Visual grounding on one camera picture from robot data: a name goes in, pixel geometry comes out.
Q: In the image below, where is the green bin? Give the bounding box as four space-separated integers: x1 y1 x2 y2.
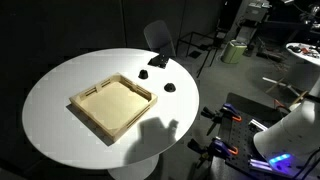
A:
221 40 247 64

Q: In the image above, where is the white round side table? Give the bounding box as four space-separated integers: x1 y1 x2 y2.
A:
286 43 320 66

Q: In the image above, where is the blue orange clamp upper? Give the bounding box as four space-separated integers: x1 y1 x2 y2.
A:
201 103 242 135

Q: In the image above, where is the white round table pedestal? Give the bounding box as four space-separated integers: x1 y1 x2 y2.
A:
108 154 159 180

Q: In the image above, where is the small black knob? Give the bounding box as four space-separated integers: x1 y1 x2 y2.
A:
138 69 148 79

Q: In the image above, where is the large black bracket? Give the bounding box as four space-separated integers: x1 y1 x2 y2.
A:
148 54 169 68

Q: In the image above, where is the grey chair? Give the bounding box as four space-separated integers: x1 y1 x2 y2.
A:
143 20 176 57

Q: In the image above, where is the flat black round knob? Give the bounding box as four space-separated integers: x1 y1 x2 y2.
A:
164 83 176 92

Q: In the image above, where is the blue orange clamp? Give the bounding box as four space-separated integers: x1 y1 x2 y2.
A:
187 137 238 168
201 103 242 135

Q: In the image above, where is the blue orange clamp lower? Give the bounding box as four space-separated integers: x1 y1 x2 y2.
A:
187 137 238 168

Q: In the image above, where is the black metal frame stand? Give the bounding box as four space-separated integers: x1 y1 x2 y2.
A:
176 31 225 77

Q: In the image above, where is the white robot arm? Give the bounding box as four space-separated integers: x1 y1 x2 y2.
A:
253 78 320 176

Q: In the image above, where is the black perforated breadboard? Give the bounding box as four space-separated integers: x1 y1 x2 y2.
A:
221 93 320 180

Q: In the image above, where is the wooden tray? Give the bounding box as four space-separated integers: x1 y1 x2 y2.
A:
69 73 158 142

